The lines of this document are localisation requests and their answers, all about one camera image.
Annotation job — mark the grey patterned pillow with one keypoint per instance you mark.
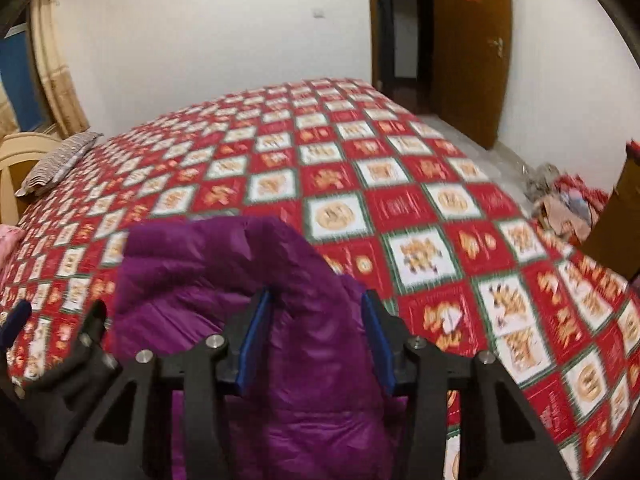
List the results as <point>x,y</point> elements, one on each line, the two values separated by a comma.
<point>62,160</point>

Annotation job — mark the red printed bed blanket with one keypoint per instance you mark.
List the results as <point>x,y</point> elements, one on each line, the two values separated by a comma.
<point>380,200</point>

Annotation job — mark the brown door frame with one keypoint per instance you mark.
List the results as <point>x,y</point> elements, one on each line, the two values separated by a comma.
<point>372,25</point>

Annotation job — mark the pink floral blanket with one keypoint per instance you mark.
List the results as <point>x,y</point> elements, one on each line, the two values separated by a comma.
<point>9,242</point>

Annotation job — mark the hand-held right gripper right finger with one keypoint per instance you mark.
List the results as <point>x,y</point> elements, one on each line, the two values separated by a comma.
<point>376,342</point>

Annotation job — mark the pile of clutter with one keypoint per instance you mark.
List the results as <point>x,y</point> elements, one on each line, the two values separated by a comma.
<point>560,205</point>

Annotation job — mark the brown wooden door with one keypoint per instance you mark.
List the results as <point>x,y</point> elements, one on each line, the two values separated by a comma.
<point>470,85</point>

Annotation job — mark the window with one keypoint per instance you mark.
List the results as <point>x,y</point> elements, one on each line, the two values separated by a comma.
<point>20,75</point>

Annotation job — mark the brown wooden cabinet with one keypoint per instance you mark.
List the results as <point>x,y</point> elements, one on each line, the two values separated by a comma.
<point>617,225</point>

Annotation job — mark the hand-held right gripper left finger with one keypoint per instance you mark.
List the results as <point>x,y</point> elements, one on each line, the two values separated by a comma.
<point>254,342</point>

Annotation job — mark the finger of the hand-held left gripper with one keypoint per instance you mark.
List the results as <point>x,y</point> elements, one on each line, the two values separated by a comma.
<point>94,322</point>
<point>15,319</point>

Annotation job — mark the purple down jacket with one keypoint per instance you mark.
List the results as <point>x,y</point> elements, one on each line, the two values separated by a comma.
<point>300,420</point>

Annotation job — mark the cream wooden headboard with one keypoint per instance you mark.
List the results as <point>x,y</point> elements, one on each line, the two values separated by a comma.
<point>22,160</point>

